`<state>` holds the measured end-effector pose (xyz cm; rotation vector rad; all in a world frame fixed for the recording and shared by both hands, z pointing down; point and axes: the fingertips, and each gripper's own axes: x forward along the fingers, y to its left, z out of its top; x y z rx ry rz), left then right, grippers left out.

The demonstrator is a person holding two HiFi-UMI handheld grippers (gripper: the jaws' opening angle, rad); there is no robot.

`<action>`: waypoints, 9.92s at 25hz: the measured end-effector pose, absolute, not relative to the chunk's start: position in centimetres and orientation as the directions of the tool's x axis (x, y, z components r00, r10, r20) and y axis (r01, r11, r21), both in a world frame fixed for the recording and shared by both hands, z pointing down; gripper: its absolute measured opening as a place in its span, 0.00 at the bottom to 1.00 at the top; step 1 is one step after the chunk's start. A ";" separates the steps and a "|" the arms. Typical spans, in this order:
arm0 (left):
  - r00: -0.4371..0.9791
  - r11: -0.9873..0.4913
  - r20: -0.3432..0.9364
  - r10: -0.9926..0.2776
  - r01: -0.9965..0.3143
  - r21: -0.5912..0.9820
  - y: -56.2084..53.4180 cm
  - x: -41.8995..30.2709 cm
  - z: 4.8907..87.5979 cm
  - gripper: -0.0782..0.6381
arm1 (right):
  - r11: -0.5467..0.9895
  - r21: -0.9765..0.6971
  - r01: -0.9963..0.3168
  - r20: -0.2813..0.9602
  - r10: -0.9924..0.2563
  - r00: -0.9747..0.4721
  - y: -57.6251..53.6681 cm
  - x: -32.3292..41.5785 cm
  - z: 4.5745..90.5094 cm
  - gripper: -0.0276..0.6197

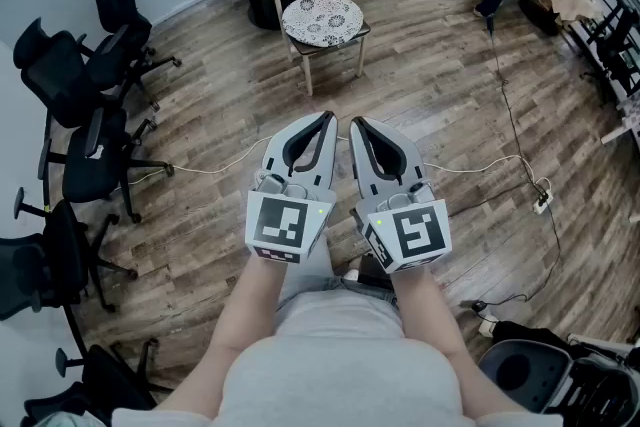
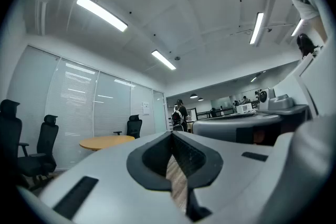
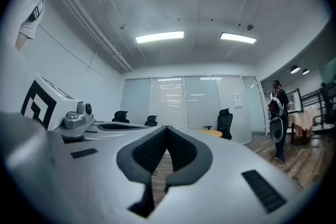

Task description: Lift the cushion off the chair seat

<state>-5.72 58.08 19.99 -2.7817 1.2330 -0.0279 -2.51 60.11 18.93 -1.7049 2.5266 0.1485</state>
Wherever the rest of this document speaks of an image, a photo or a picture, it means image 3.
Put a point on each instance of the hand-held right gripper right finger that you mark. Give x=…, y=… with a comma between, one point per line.
x=194, y=162

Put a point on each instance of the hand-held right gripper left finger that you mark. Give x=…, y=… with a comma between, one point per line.
x=131, y=162

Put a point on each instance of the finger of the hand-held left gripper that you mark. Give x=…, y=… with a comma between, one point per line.
x=118, y=125
x=118, y=128

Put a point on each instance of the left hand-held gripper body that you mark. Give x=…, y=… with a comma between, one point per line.
x=42, y=102

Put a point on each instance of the black office chair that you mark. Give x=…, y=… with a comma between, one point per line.
x=121, y=116
x=151, y=121
x=225, y=123

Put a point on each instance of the yellow oval table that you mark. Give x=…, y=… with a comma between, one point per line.
x=210, y=133

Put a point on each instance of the white paper notice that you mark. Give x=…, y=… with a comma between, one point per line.
x=237, y=100

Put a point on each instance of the person's white t-shirt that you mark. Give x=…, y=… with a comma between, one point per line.
x=35, y=5

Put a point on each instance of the long ceiling light panel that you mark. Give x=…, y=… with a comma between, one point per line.
x=159, y=37
x=237, y=37

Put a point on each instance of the round ceiling detector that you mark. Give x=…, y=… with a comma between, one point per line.
x=122, y=27
x=250, y=27

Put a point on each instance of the table with beige cloth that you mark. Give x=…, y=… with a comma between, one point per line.
x=304, y=119

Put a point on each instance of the black pendant lamp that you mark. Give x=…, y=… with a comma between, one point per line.
x=305, y=72
x=295, y=69

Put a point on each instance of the black metal railing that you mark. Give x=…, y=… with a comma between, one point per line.
x=324, y=105

